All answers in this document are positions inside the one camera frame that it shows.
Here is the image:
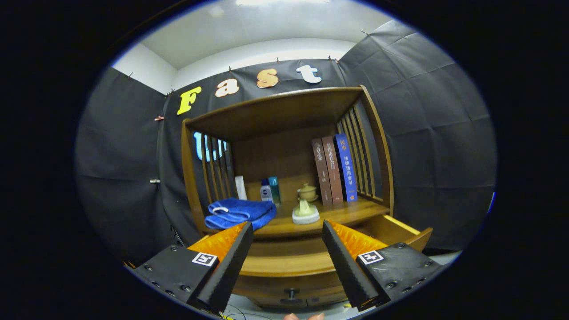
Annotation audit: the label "reddish brown book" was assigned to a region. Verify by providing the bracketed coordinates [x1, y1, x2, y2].
[321, 136, 344, 204]

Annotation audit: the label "teal bottle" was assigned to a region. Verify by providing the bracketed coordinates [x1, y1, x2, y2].
[268, 176, 281, 205]

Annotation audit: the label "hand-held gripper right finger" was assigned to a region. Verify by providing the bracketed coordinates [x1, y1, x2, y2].
[322, 220, 445, 312]

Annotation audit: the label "wooden countertop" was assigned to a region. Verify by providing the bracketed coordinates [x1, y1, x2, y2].
[202, 197, 385, 237]

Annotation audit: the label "black backdrop cloth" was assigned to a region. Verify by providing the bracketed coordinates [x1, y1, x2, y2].
[76, 20, 496, 267]

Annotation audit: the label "beige lidded teacup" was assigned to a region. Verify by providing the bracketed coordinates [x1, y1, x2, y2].
[297, 183, 319, 202]

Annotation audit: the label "dark brown book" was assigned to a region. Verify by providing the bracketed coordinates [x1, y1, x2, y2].
[311, 138, 333, 206]

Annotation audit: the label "wooden drawer with black knob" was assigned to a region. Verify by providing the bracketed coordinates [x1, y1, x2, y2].
[196, 215, 434, 308]

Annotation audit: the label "folded blue towel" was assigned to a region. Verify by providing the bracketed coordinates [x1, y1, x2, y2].
[205, 198, 277, 230]

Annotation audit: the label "blue book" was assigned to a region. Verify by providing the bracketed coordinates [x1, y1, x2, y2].
[334, 133, 358, 202]

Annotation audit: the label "thin cables on floor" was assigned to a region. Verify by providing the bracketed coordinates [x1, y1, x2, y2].
[222, 307, 254, 320]

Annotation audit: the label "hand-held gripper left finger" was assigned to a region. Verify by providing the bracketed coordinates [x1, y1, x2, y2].
[133, 222, 254, 314]

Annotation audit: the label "brown wooden cabinet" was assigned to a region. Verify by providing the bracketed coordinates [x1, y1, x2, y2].
[181, 85, 434, 309]

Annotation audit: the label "pale green figurine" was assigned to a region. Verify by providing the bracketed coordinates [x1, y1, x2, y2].
[292, 199, 320, 225]

